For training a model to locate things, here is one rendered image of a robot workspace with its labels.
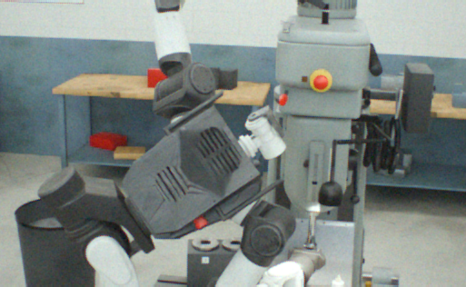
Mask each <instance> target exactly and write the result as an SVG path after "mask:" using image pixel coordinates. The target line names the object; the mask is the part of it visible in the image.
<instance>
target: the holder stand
mask: <svg viewBox="0 0 466 287"><path fill-rule="evenodd" d="M241 240H242V238H229V239H213V238H208V237H203V238H195V239H188V243H187V287H206V286H207V284H208V283H209V282H210V281H211V279H212V278H213V277H220V276H221V275H222V274H223V272H224V271H225V269H226V267H227V266H228V264H229V263H230V261H231V260H232V259H233V257H234V255H235V254H236V253H237V252H238V251H239V249H240V244H241Z"/></svg>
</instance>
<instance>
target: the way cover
mask: <svg viewBox="0 0 466 287"><path fill-rule="evenodd" d="M295 219H296V222H297V225H296V230H295V231H294V233H293V235H292V236H291V237H290V238H289V240H288V242H287V243H286V245H285V247H284V250H283V251H282V252H281V253H280V254H279V255H277V256H276V257H275V258H274V260H273V262H272V264H271V265H270V266H269V268H267V271H268V270H270V269H271V268H273V267H275V266H278V265H280V264H281V263H284V262H288V258H287V257H288V251H289V250H291V249H292V248H294V247H298V248H302V247H303V244H304V243H305V242H306V238H307V234H308V222H309V219H303V218H295ZM318 226H319V227H318ZM331 227H332V228H331ZM344 227H345V228H344ZM328 230H329V231H328ZM336 235H337V236H336ZM349 237H350V238H349ZM354 237H355V223H354V222H344V221H338V222H334V221H324V220H316V224H315V241H316V243H317V244H318V249H322V253H323V254H324V255H325V258H326V262H325V265H324V266H323V267H322V268H321V269H320V270H316V272H315V273H313V274H312V278H311V279H310V280H309V281H308V283H307V284H306V285H305V286H304V287H309V286H310V287H332V282H331V281H333V280H335V278H338V275H340V278H341V279H342V281H344V287H352V265H353V252H354ZM296 238H297V239H296ZM336 240H338V241H336ZM298 241H299V242H298ZM339 246H340V248H339ZM347 246H348V247H347ZM336 247H337V248H336ZM344 254H345V255H344ZM286 255H287V256H286ZM326 256H327V257H326ZM326 267H328V268H326ZM315 274H316V275H315ZM323 278H324V279H323ZM316 280H317V281H316ZM346 280H347V281H346ZM312 282H313V283H312ZM347 283H349V284H347ZM315 285H316V286H315ZM320 285H321V286H320Z"/></svg>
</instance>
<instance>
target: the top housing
mask: <svg viewBox="0 0 466 287"><path fill-rule="evenodd" d="M291 21H294V25H291V26H290V33H289V34H285V33H282V29H283V26H282V28H280V31H279V33H278V35H277V39H278V41H277V50H276V68H275V79H276V80H277V81H278V83H279V84H281V85H283V86H287V87H296V88H312V87H311V84H310V79H311V75H312V73H313V72H314V71H316V70H319V69H323V70H326V71H327V72H328V73H329V74H331V76H332V85H331V87H330V88H329V89H335V90H361V89H363V87H364V86H365V85H366V84H367V82H368V74H369V55H370V43H371V38H370V36H369V34H368V31H367V29H366V24H365V23H364V21H363V20H362V19H357V18H343V19H332V18H329V24H328V25H325V24H322V18H316V17H309V16H302V15H291V16H289V17H288V18H287V21H286V22H291ZM302 76H308V77H307V82H302Z"/></svg>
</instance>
